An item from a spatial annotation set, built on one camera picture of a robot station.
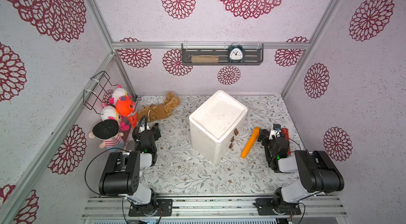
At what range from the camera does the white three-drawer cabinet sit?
0.73 m

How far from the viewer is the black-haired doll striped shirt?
77cm

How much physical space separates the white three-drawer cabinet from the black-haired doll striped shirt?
1.28 feet
